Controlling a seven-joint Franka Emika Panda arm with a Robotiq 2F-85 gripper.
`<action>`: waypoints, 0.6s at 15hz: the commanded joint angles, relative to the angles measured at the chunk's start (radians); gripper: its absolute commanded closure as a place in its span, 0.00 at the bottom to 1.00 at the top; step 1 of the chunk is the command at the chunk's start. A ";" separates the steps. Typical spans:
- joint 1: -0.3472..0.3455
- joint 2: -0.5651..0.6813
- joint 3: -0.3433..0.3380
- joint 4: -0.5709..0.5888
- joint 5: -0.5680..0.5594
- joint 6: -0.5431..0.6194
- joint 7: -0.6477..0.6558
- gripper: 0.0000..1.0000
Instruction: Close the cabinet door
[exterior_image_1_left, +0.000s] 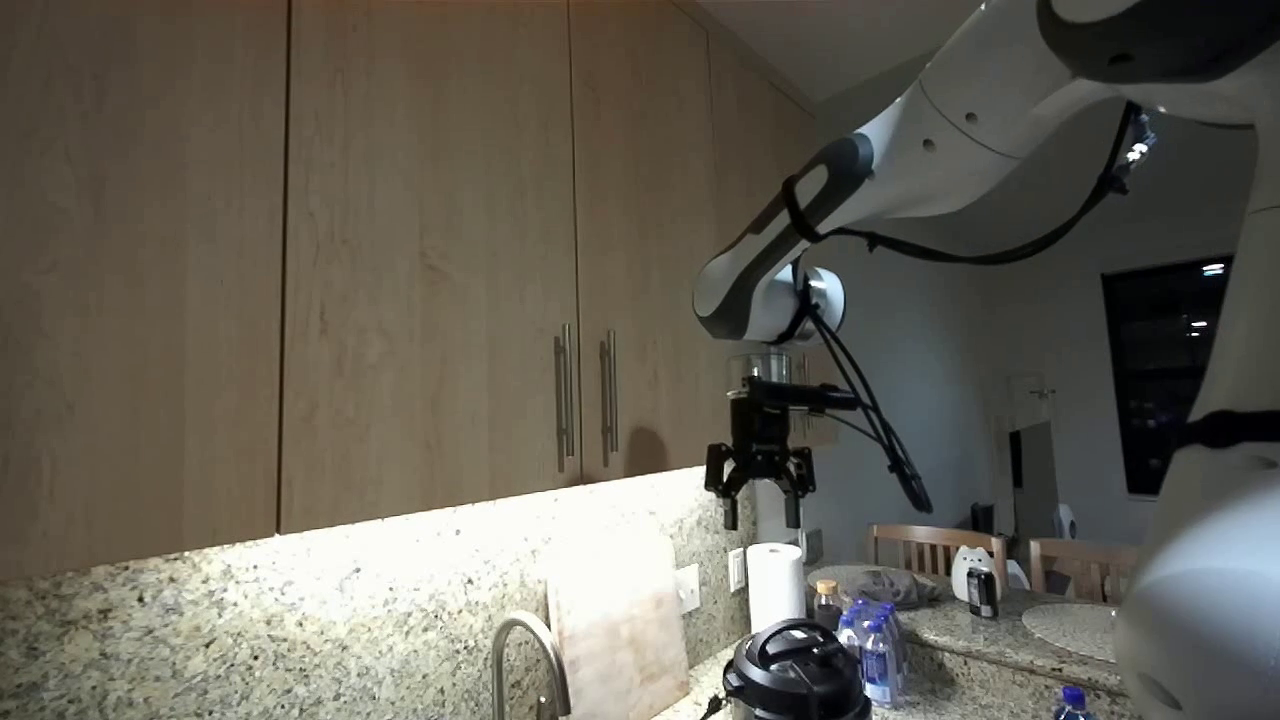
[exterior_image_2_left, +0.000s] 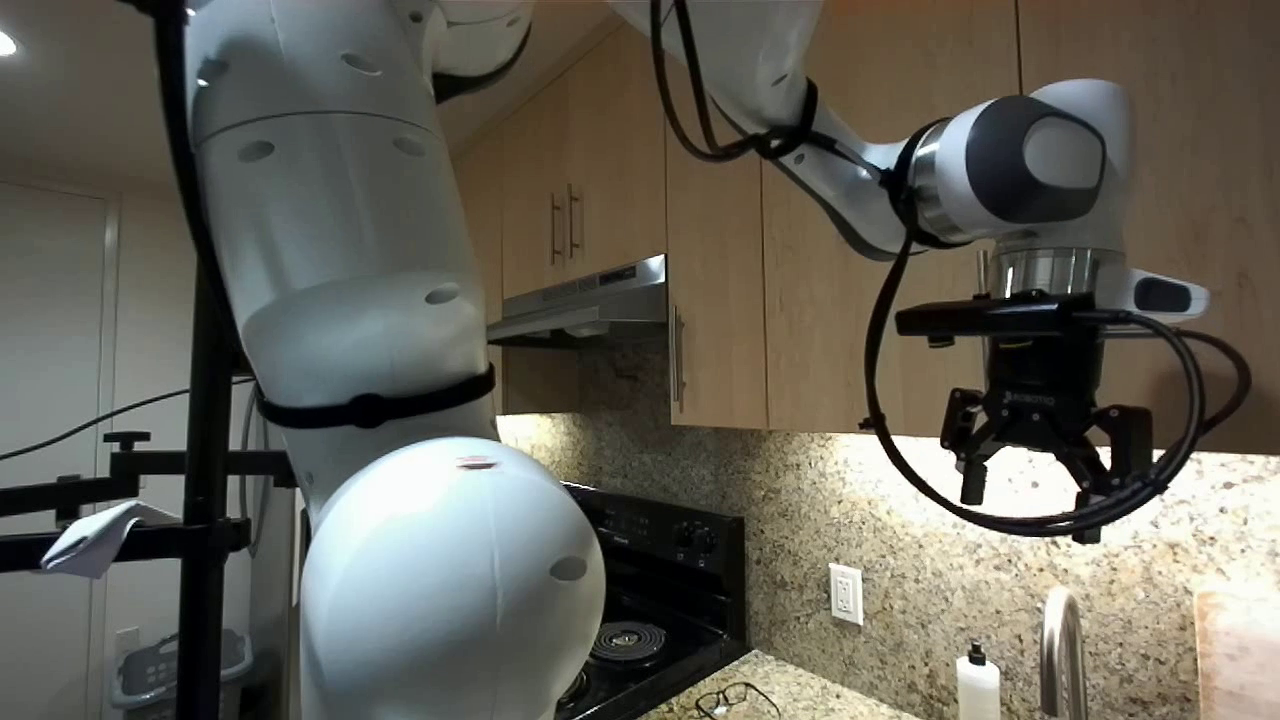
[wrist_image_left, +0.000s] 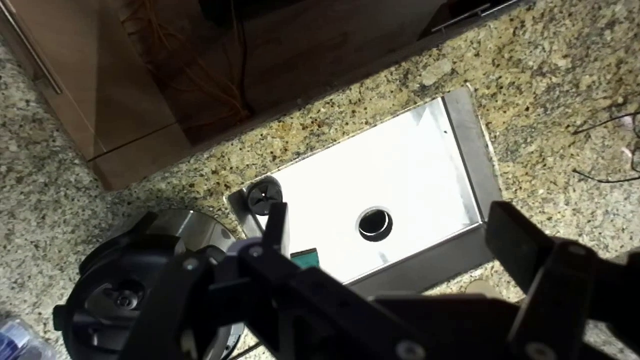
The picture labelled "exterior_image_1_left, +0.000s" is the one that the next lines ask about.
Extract dark bottle orange cap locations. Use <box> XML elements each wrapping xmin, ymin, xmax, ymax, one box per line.
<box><xmin>807</xmin><ymin>573</ymin><xmax>848</xmax><ymax>632</ymax></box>

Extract water bottle pack blue caps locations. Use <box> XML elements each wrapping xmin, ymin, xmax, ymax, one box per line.
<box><xmin>836</xmin><ymin>590</ymin><xmax>913</xmax><ymax>713</ymax></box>

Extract steel bar cabinet handle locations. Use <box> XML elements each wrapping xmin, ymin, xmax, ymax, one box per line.
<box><xmin>597</xmin><ymin>331</ymin><xmax>625</xmax><ymax>471</ymax></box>
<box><xmin>547</xmin><ymin>331</ymin><xmax>580</xmax><ymax>471</ymax></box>

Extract white paper towel roll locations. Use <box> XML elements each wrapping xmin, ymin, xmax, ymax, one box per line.
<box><xmin>743</xmin><ymin>534</ymin><xmax>813</xmax><ymax>638</ymax></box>

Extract wooden slat back chair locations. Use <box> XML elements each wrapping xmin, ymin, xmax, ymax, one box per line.
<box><xmin>864</xmin><ymin>519</ymin><xmax>1011</xmax><ymax>590</ymax></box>
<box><xmin>1026</xmin><ymin>534</ymin><xmax>1160</xmax><ymax>610</ymax></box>

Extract dark window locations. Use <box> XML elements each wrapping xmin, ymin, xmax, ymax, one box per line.
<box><xmin>1101</xmin><ymin>252</ymin><xmax>1236</xmax><ymax>498</ymax></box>

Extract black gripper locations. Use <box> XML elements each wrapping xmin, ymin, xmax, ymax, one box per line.
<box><xmin>701</xmin><ymin>391</ymin><xmax>822</xmax><ymax>534</ymax></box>

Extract dark narrow doorway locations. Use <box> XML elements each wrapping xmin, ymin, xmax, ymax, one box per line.
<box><xmin>1005</xmin><ymin>421</ymin><xmax>1063</xmax><ymax>545</ymax></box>

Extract black pressure cooker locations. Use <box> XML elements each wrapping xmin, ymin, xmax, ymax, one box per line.
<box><xmin>701</xmin><ymin>614</ymin><xmax>875</xmax><ymax>720</ymax></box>

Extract single blue cap water bottle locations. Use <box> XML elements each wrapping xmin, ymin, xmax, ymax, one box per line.
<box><xmin>1048</xmin><ymin>681</ymin><xmax>1101</xmax><ymax>720</ymax></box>

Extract wooden cutting board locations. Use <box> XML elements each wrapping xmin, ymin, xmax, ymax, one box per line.
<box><xmin>540</xmin><ymin>529</ymin><xmax>697</xmax><ymax>720</ymax></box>

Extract round woven placemat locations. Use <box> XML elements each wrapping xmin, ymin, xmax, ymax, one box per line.
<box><xmin>1018</xmin><ymin>595</ymin><xmax>1136</xmax><ymax>667</ymax></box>
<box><xmin>805</xmin><ymin>559</ymin><xmax>941</xmax><ymax>614</ymax></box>

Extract wooden end wall cabinet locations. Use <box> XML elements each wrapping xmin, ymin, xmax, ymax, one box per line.
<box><xmin>706</xmin><ymin>15</ymin><xmax>828</xmax><ymax>471</ymax></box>

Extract steel kitchen faucet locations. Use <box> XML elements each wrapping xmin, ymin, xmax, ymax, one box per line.
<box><xmin>486</xmin><ymin>608</ymin><xmax>578</xmax><ymax>720</ymax></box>

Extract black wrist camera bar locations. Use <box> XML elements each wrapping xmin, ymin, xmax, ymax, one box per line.
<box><xmin>725</xmin><ymin>376</ymin><xmax>864</xmax><ymax>416</ymax></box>

